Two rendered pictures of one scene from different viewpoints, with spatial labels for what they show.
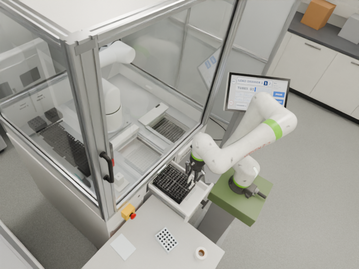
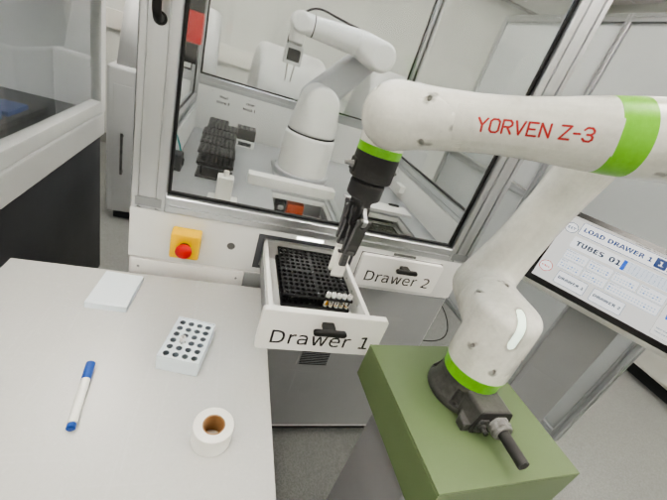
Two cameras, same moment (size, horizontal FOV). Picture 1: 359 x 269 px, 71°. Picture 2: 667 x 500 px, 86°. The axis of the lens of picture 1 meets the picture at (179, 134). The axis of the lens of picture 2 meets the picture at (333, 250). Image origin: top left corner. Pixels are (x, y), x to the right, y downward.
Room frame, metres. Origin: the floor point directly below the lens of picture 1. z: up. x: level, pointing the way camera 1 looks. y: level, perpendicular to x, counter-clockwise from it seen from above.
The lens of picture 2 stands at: (0.25, -0.60, 1.40)
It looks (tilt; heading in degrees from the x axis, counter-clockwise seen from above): 27 degrees down; 41
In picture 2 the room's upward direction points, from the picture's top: 19 degrees clockwise
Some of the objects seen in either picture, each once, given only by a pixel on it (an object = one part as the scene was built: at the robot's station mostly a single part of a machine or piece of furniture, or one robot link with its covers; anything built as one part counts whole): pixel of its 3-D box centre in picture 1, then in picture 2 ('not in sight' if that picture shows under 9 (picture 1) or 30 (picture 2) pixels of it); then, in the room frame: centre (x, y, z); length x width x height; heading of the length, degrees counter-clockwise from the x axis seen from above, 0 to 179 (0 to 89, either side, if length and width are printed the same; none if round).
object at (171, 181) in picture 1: (173, 184); (310, 281); (0.85, -0.03, 0.87); 0.22 x 0.18 x 0.06; 62
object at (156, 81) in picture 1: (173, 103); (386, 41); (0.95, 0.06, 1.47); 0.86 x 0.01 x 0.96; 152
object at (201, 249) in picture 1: (200, 253); (211, 432); (0.48, -0.27, 0.78); 0.07 x 0.07 x 0.04
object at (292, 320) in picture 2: (198, 202); (323, 331); (0.76, -0.21, 0.87); 0.29 x 0.02 x 0.11; 152
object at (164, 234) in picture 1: (166, 240); (187, 344); (0.52, -0.06, 0.78); 0.12 x 0.08 x 0.04; 50
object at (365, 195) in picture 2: (196, 165); (361, 199); (0.82, -0.13, 1.16); 0.08 x 0.07 x 0.09; 62
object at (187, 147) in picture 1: (189, 147); (398, 274); (1.18, -0.09, 0.87); 0.29 x 0.02 x 0.11; 152
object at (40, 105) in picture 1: (21, 97); not in sight; (0.73, 0.70, 1.52); 0.87 x 0.01 x 0.86; 62
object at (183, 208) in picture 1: (172, 183); (309, 281); (0.85, -0.03, 0.86); 0.40 x 0.26 x 0.06; 62
